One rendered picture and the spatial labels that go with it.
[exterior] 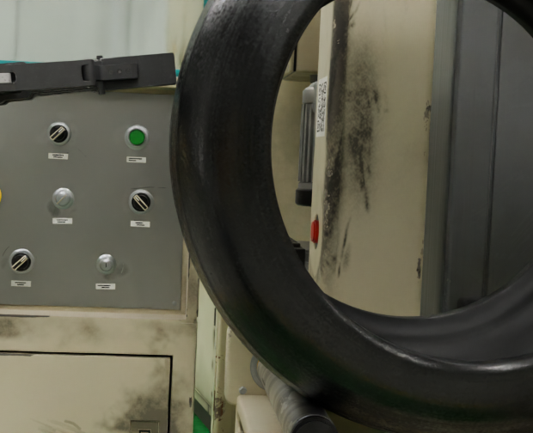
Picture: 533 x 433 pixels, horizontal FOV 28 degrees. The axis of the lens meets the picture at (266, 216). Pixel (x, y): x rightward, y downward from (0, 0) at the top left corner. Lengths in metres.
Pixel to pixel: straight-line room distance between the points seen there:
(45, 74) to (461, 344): 0.56
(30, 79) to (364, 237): 0.51
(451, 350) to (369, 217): 0.20
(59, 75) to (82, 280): 0.74
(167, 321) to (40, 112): 0.38
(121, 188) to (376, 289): 0.51
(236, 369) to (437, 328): 0.25
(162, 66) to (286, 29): 0.16
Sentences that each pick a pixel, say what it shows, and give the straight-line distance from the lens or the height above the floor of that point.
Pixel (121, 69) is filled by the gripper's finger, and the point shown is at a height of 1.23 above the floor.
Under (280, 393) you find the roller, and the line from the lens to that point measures 1.10.
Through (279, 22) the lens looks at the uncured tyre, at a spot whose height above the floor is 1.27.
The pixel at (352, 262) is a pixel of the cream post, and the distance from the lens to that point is 1.34.
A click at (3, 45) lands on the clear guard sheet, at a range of 1.70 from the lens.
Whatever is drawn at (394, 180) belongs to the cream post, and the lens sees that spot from 1.34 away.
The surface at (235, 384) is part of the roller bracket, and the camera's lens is 1.32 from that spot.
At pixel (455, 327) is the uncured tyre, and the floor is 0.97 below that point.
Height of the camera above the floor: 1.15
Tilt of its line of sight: 3 degrees down
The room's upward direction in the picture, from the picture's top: 3 degrees clockwise
